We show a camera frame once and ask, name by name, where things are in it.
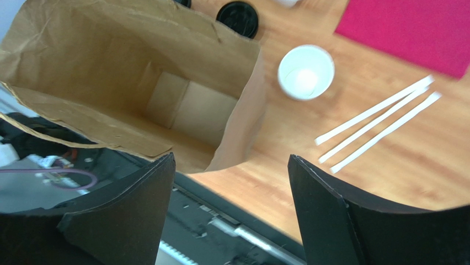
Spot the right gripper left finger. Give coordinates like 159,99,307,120
1,153,176,264

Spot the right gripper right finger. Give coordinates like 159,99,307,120
288,155,469,264

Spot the brown paper bag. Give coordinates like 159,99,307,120
1,1,266,173

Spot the paper coffee cup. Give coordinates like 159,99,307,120
277,45,335,101

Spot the black coffee cup lid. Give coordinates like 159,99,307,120
174,0,191,8

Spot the white wrapped straw middle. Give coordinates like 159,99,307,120
319,87,429,163

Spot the white wrapped straw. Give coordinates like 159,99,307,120
319,87,429,163
330,92,441,173
315,75,435,145

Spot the white wrapped straw right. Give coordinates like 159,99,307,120
330,92,441,173

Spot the white wrapped straw left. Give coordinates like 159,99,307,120
315,75,435,145

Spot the red folded cloth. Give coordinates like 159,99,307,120
335,1,469,79

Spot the white plastic basket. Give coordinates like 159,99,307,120
274,0,300,8

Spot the black lid on table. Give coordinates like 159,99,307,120
216,1,259,39

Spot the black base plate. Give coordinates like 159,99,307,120
78,149,305,264

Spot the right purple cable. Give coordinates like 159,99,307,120
0,167,99,191

